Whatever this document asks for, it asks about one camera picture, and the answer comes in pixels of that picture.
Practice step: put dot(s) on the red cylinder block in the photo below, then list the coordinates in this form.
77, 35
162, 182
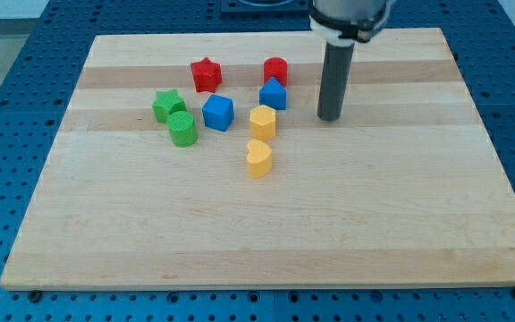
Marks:
275, 67

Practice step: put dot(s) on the green cylinder block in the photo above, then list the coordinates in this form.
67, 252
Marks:
182, 128

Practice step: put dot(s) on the green star block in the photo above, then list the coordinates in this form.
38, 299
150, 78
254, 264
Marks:
166, 103

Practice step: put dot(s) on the red star block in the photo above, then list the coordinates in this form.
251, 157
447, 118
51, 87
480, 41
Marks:
206, 74

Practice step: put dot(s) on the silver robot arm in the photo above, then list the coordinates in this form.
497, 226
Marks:
343, 24

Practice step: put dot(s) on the yellow hexagon block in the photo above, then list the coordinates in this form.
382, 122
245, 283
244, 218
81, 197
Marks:
262, 123

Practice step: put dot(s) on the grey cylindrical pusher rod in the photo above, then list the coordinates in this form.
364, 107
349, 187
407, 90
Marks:
334, 80

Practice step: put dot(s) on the yellow heart block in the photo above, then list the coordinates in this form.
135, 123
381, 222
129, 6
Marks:
259, 158

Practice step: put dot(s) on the blue cube block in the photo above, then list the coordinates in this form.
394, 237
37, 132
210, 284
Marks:
218, 112

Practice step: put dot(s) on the wooden board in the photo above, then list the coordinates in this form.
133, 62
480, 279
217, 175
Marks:
405, 190

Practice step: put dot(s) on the blue triangular prism block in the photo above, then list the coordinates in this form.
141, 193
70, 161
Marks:
273, 94

